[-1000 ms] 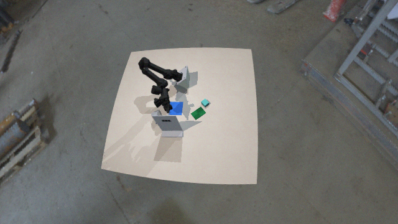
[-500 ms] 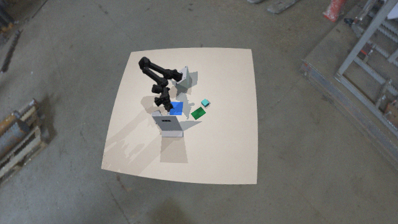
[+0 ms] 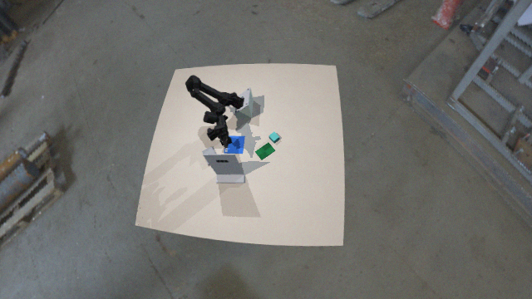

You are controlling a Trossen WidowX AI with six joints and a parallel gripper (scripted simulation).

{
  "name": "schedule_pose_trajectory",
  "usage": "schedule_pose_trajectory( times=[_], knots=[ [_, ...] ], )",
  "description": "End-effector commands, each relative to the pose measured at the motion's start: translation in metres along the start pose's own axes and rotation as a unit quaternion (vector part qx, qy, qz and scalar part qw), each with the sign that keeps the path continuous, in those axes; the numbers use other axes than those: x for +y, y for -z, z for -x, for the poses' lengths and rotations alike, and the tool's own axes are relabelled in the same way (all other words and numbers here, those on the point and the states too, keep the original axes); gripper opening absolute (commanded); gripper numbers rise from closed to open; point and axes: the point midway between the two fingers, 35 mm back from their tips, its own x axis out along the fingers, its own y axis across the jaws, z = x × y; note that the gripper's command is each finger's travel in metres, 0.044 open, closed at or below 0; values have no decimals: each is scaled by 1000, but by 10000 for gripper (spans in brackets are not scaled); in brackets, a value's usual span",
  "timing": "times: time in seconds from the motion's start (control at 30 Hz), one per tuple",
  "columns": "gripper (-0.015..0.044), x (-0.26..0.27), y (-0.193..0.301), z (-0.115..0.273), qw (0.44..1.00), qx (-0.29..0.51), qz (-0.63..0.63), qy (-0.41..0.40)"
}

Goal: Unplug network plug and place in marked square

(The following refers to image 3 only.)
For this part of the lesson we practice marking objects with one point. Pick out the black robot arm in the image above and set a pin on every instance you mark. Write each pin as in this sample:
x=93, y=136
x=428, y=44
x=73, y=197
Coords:
x=195, y=87

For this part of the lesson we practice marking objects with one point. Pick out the teal rectangular block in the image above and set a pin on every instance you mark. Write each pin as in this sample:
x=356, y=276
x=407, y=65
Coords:
x=274, y=137

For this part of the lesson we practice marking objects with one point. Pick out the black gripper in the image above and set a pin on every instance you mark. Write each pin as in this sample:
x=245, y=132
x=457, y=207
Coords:
x=223, y=134

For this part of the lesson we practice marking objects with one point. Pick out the grey panel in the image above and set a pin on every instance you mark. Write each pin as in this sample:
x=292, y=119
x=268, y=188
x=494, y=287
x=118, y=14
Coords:
x=226, y=166

